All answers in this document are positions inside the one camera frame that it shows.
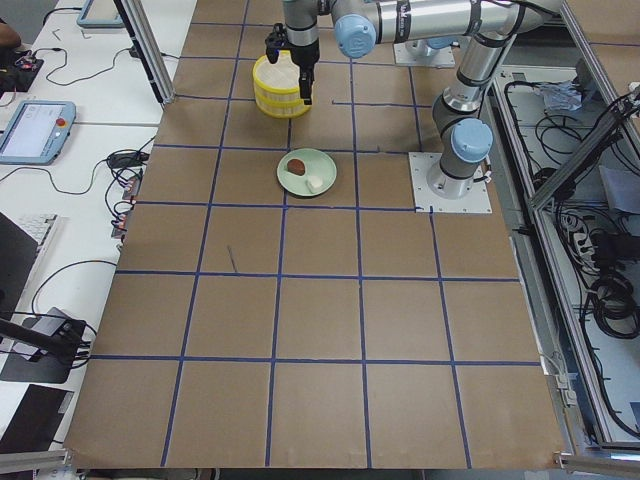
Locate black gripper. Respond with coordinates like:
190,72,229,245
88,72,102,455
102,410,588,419
265,23,320,105

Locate yellow steamer layer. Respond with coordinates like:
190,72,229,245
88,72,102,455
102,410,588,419
252,51,301,103
255,95,311,119

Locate brown bun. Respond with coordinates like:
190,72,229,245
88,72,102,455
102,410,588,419
286,158,306,176

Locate white bun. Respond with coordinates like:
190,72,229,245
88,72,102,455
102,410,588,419
306,175,324,193

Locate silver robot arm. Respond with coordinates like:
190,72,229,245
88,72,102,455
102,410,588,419
265,1,562,113
427,32,513,200

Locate light green plate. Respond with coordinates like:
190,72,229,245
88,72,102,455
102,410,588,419
276,148,337,197

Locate white keyboard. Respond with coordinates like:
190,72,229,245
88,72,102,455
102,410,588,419
17,213,60,255

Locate black laptop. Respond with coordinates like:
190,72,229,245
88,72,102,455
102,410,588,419
0,214,38,320

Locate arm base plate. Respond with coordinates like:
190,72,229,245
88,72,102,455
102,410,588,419
394,39,455,69
408,152,492,215

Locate aluminium frame post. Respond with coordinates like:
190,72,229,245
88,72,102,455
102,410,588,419
114,0,175,106

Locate black tripod camera mount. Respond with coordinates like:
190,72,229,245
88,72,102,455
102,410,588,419
1,312,91,367

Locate black cable bundle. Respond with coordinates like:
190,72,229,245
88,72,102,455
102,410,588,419
579,239,640,351

